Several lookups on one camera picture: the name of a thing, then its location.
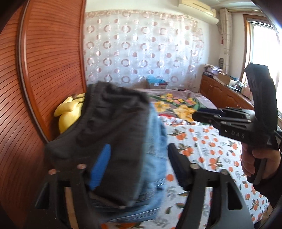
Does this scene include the floral pink blanket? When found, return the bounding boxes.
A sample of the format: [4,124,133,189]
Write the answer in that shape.
[138,89,216,123]

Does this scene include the blue folded jeans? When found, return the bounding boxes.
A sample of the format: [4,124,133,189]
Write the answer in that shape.
[92,104,168,223]

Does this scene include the yellow plush toy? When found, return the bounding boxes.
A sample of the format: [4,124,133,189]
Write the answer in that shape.
[54,93,85,134]

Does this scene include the wooden side cabinet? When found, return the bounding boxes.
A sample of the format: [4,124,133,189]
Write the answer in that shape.
[199,75,254,110]

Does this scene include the window with wooden frame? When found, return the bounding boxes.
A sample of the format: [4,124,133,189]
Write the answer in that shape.
[243,14,281,86]

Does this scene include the person's right hand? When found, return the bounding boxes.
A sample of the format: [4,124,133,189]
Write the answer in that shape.
[241,143,281,179]

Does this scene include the beige window drape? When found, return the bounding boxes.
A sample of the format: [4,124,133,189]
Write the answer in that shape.
[219,8,233,74]

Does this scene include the wooden louvered wardrobe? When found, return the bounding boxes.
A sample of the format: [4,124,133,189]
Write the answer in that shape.
[1,1,86,228]

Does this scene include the stack of books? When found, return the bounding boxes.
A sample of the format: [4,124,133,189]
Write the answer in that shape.
[204,64,223,76]

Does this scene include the circle pattern sheer curtain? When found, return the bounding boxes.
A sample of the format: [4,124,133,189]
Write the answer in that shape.
[83,10,204,90]

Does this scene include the orange fruit print bedsheet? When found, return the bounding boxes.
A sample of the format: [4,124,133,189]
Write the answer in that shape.
[101,116,269,229]

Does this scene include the black pants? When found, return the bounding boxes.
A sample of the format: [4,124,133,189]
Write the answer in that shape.
[45,82,150,207]

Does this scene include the white wall air conditioner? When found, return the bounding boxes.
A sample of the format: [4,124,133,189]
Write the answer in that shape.
[178,0,219,25]

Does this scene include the cardboard box on cabinet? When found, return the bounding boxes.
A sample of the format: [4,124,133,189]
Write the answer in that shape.
[217,73,237,86]

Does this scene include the box with blue cloth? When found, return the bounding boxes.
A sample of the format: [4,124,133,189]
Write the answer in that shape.
[146,75,168,89]

